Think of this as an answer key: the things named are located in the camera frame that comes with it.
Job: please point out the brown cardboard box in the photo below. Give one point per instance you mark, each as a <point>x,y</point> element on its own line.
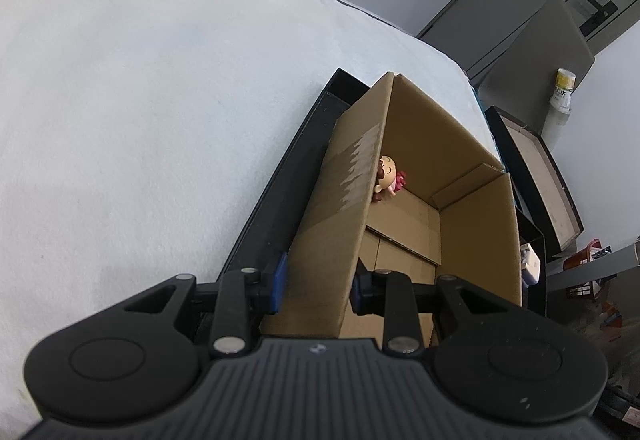
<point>325,230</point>

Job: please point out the grey board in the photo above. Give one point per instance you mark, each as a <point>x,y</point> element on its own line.
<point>540,55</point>

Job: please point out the small white device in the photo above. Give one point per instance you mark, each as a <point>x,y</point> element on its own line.
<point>530,265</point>

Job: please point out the red basket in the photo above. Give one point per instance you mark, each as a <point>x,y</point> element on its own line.
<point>586,257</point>

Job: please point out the brown-haired doll figurine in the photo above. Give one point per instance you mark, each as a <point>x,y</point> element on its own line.
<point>387,171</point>

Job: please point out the white bottle with yellow cap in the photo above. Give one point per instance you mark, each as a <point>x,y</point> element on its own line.
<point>561,100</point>

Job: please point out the black box with brown inside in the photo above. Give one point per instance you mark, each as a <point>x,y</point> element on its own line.
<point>545,180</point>

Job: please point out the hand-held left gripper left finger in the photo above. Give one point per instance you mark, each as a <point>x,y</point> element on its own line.
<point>278,282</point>

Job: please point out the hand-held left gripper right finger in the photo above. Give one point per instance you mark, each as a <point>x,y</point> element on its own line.
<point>356,291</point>

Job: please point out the black tray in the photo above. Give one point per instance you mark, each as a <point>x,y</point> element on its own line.
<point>280,200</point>

